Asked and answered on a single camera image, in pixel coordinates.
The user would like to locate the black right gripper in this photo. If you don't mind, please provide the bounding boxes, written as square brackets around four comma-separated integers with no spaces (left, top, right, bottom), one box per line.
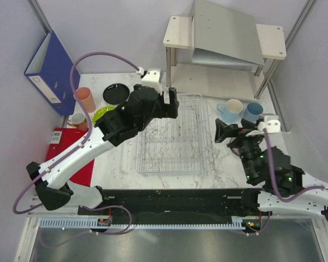
[213,118,265,182]

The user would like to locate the light blue ceramic mug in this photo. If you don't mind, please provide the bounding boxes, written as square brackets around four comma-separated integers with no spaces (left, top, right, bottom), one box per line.
[216,99,243,123]

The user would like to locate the light blue tumbler cup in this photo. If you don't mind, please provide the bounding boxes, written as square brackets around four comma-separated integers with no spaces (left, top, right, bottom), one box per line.
[243,102,263,123]

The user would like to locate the white wire dish rack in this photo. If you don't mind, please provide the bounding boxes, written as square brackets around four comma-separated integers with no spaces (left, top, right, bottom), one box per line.
[136,93,209,175]

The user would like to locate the black plate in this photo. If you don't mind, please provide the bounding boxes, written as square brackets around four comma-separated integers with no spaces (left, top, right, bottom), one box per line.
[102,83,130,105]

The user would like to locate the lime green plate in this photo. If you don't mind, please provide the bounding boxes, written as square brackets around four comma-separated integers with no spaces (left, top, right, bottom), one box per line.
[93,106,115,124]

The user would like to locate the pink tumbler cup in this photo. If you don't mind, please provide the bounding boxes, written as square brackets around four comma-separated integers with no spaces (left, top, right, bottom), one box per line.
[73,87,96,113]

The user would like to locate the pink dotted mug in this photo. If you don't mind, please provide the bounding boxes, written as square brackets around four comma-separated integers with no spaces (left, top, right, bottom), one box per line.
[67,113,89,132]

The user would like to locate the brown patterned bowl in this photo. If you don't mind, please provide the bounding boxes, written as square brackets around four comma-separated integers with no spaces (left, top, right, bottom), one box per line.
[231,147,243,157]

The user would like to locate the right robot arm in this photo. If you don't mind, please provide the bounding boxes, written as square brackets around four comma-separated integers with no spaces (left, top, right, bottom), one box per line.
[215,115,328,223]

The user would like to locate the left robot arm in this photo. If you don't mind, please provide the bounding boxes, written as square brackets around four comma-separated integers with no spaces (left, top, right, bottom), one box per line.
[27,85,179,215]

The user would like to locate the white two-tier shelf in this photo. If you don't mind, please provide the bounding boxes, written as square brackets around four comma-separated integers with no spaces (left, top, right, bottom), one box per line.
[163,16,275,102]

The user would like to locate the grey metal sheet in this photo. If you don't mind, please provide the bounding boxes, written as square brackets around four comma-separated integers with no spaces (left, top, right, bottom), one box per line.
[191,1,265,67]

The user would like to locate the red folder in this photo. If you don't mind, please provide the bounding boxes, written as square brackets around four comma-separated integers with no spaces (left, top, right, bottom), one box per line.
[43,127,97,187]

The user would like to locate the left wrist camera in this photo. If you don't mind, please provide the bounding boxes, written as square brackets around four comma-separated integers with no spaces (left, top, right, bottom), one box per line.
[136,67,163,94]

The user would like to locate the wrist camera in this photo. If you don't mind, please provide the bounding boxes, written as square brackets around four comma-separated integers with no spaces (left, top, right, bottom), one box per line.
[136,67,163,94]
[246,115,281,137]

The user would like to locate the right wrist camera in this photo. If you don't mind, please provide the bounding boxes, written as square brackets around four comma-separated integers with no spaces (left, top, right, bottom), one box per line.
[246,115,281,137]

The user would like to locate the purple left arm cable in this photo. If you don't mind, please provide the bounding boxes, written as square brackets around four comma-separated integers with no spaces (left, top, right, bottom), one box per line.
[11,51,143,216]

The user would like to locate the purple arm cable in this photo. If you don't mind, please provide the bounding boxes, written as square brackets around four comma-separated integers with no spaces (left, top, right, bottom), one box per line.
[263,128,328,203]
[11,51,143,216]

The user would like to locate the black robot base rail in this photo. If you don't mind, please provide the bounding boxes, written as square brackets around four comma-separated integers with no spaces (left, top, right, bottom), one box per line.
[76,186,274,225]

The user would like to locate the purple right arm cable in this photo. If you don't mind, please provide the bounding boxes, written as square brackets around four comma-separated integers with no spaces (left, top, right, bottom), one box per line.
[263,128,328,203]

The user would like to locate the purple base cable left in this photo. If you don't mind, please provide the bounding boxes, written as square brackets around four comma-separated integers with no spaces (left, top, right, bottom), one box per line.
[38,204,134,248]

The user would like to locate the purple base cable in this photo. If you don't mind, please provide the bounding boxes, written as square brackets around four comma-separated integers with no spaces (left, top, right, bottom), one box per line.
[242,212,271,237]
[38,204,134,248]

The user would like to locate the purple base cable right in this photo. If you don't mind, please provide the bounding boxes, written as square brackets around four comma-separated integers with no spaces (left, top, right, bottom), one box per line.
[242,212,271,237]

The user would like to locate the blue ring binder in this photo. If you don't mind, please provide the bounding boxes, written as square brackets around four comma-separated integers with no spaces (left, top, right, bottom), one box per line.
[24,32,76,116]

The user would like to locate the light blue cable duct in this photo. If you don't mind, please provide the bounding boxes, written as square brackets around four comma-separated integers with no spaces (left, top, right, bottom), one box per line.
[39,217,245,230]

